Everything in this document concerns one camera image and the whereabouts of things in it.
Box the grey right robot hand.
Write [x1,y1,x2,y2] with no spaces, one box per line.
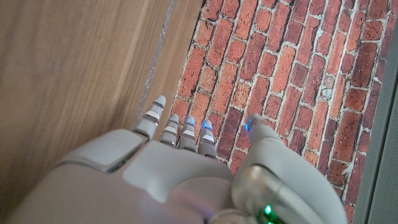
[6,95,349,224]

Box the printed brick wall backdrop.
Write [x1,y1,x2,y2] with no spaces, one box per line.
[169,0,398,224]

